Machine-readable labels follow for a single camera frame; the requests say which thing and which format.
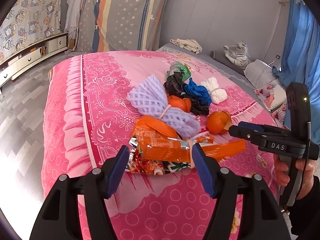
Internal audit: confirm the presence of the white tiger plush toy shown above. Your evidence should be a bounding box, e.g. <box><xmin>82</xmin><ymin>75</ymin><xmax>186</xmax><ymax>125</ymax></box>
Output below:
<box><xmin>223</xmin><ymin>41</ymin><xmax>252</xmax><ymax>70</ymax></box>

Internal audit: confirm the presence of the dark grey cushion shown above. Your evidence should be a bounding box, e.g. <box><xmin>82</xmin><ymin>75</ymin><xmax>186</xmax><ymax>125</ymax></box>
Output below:
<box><xmin>210</xmin><ymin>51</ymin><xmax>245</xmax><ymax>76</ymax></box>

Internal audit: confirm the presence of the person's right hand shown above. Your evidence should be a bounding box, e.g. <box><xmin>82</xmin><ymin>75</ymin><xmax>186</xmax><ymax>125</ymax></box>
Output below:
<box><xmin>273</xmin><ymin>154</ymin><xmax>316</xmax><ymax>200</ymax></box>

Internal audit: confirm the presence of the white tissue bundle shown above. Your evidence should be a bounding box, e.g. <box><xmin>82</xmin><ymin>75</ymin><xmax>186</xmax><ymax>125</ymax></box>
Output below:
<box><xmin>201</xmin><ymin>77</ymin><xmax>228</xmax><ymax>104</ymax></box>

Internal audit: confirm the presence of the orange peel right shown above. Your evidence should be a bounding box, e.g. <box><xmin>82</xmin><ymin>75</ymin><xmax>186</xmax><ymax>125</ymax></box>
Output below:
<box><xmin>206</xmin><ymin>111</ymin><xmax>232</xmax><ymax>135</ymax></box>

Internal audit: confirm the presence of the orange snack wrapper bundle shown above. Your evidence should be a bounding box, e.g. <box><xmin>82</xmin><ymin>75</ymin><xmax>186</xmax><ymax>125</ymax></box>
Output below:
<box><xmin>126</xmin><ymin>116</ymin><xmax>246</xmax><ymax>176</ymax></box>

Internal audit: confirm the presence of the black cable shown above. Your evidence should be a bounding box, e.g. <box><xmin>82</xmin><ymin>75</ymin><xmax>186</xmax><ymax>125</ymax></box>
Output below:
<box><xmin>294</xmin><ymin>121</ymin><xmax>313</xmax><ymax>201</ymax></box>

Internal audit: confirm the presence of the striped grey covered furniture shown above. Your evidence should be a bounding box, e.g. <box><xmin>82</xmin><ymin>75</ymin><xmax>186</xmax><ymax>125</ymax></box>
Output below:
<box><xmin>75</xmin><ymin>0</ymin><xmax>167</xmax><ymax>53</ymax></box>

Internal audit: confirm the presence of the orange peel left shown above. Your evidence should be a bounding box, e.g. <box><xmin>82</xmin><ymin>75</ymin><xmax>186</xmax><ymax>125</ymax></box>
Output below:
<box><xmin>168</xmin><ymin>95</ymin><xmax>191</xmax><ymax>113</ymax></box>

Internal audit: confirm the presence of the pink floral blanket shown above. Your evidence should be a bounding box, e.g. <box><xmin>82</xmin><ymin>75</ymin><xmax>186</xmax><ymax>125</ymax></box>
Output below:
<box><xmin>41</xmin><ymin>51</ymin><xmax>274</xmax><ymax>239</ymax></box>

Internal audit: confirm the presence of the green snack wrapper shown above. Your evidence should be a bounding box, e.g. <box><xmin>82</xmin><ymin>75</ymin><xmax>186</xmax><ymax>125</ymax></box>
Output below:
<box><xmin>165</xmin><ymin>61</ymin><xmax>191</xmax><ymax>81</ymax></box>

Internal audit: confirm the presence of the beige crumpled cloth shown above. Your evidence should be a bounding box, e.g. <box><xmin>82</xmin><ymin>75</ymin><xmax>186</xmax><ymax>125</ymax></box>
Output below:
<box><xmin>170</xmin><ymin>38</ymin><xmax>202</xmax><ymax>55</ymax></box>

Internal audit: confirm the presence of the blue window curtain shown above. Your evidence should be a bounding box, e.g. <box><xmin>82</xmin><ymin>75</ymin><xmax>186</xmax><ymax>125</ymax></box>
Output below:
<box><xmin>272</xmin><ymin>0</ymin><xmax>319</xmax><ymax>144</ymax></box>

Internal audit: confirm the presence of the lavender foam fruit net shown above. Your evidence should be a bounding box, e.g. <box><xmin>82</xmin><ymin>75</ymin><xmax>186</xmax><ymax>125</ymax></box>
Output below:
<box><xmin>127</xmin><ymin>75</ymin><xmax>201</xmax><ymax>139</ymax></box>

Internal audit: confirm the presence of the cartoon print cloth cover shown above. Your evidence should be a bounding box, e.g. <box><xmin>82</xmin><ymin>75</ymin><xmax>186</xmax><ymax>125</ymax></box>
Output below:
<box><xmin>0</xmin><ymin>0</ymin><xmax>61</xmax><ymax>62</ymax></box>

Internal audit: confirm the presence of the grey lace covered pillow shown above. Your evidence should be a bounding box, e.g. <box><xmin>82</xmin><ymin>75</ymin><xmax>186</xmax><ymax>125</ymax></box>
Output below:
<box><xmin>244</xmin><ymin>59</ymin><xmax>279</xmax><ymax>88</ymax></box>

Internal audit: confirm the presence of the blue plastic bag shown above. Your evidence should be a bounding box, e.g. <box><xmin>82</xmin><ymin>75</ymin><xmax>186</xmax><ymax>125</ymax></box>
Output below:
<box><xmin>184</xmin><ymin>77</ymin><xmax>212</xmax><ymax>107</ymax></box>

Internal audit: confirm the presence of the black plastic bag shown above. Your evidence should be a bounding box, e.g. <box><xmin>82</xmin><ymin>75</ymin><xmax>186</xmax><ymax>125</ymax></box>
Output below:
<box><xmin>163</xmin><ymin>73</ymin><xmax>209</xmax><ymax>116</ymax></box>

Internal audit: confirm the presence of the baby print pillow upper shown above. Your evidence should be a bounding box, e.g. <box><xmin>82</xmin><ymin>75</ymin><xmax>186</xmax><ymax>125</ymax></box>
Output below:
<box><xmin>255</xmin><ymin>80</ymin><xmax>286</xmax><ymax>113</ymax></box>

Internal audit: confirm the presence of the orange peel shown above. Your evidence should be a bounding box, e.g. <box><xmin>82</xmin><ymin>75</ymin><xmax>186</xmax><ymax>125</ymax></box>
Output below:
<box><xmin>206</xmin><ymin>111</ymin><xmax>232</xmax><ymax>135</ymax></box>
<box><xmin>168</xmin><ymin>95</ymin><xmax>191</xmax><ymax>113</ymax></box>

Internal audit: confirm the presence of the white hanging cloth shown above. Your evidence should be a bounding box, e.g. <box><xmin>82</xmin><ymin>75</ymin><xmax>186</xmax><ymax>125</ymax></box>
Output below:
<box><xmin>65</xmin><ymin>0</ymin><xmax>86</xmax><ymax>40</ymax></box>

